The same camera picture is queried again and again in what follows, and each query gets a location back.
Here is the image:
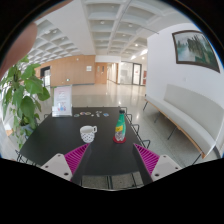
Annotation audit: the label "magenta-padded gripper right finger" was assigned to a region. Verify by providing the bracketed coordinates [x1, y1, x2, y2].
[132, 143, 183, 186]

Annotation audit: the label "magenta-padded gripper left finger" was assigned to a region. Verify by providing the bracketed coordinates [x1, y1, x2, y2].
[39, 142, 93, 187]

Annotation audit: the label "green plastic drink bottle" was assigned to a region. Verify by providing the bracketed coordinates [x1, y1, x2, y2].
[114, 109, 128, 143]

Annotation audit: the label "white dotted mug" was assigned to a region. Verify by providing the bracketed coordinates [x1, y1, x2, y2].
[79, 125, 98, 144]

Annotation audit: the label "clear standing sign holder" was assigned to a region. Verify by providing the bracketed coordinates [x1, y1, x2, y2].
[51, 85, 73, 118]

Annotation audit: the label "long white bench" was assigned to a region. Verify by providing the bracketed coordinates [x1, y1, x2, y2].
[143, 83, 224, 160]

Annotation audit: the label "potted green leafy plant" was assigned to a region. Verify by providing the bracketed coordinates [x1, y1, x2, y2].
[0, 54, 52, 150]

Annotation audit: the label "dark framed landscape picture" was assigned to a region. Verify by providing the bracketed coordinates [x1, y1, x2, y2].
[171, 29, 221, 73]

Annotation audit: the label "person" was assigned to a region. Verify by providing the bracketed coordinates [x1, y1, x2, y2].
[0, 1, 73, 81]

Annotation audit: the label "recessed ceiling lights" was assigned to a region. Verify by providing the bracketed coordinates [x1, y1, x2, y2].
[99, 19, 150, 62]

